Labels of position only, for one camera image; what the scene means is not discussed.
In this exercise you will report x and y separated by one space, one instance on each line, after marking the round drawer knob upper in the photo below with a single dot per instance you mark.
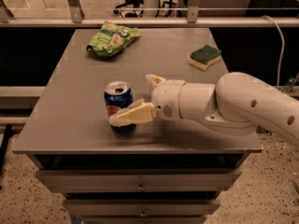
140 188

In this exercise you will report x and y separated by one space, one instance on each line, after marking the blue pepsi can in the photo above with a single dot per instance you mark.
117 95

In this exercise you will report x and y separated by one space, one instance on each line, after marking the green chip bag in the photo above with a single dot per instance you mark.
112 39

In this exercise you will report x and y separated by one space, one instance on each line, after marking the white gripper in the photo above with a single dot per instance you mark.
166 99

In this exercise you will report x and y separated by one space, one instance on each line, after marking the black object at left edge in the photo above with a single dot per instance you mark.
8 133

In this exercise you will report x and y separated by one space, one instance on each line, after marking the green yellow sponge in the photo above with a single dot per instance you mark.
204 57

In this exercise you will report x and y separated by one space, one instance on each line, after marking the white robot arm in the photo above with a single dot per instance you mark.
237 104

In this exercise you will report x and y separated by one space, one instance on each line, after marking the metal railing beam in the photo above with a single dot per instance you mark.
202 22

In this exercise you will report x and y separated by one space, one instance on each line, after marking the grey drawer cabinet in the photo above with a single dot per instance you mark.
136 139

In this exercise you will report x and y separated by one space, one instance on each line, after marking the round drawer knob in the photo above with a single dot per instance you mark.
143 214
140 188

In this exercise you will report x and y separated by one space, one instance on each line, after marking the round drawer knob lower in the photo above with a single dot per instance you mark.
143 214

